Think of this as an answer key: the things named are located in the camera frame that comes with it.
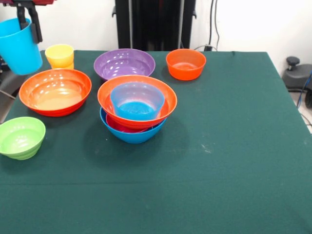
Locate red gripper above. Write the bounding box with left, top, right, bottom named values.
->
left=0, top=0, right=57, bottom=44

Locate blue cup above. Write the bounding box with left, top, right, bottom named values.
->
left=0, top=17, right=43, bottom=76

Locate large orange bowl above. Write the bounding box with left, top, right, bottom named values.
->
left=97, top=75, right=178, bottom=130
left=19, top=68, right=92, bottom=117

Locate green bowl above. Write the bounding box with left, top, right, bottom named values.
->
left=0, top=117, right=46, bottom=161

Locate small blue bowl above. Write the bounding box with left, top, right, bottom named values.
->
left=110, top=82, right=165, bottom=121

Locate pink bowl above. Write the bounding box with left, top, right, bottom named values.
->
left=105, top=113, right=153, bottom=134

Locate yellow cup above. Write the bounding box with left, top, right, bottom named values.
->
left=44, top=43, right=75, bottom=66

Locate orange cup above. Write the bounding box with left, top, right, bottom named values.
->
left=50, top=59, right=75, bottom=70

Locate purple bowl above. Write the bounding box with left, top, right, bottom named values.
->
left=93, top=48, right=156, bottom=82

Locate large blue bowl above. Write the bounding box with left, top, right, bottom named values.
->
left=99, top=106, right=168, bottom=144

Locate small orange bowl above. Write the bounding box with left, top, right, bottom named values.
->
left=166, top=48, right=207, bottom=81

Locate dark green tablecloth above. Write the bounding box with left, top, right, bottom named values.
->
left=0, top=50, right=312, bottom=234

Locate grey pedestal foot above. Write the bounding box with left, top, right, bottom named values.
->
left=0, top=70, right=25, bottom=103
left=282, top=56, right=312, bottom=90

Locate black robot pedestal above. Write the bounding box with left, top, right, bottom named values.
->
left=112, top=0, right=197, bottom=52

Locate black cable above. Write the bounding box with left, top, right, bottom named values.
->
left=208, top=0, right=221, bottom=51

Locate blue cable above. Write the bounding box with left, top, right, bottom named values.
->
left=296, top=70, right=312, bottom=109

